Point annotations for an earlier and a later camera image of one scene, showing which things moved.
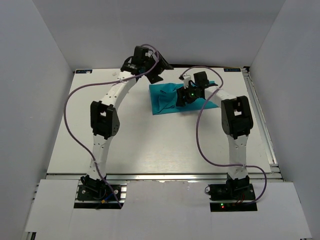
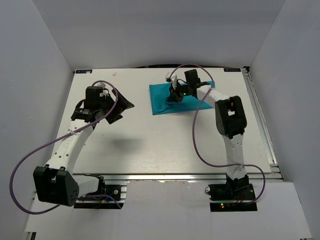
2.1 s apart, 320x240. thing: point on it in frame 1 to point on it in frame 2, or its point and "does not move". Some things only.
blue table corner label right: (232, 69) does not move
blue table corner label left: (83, 71) does not move
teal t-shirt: (163, 99) does not move
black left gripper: (158, 70) to (114, 110)
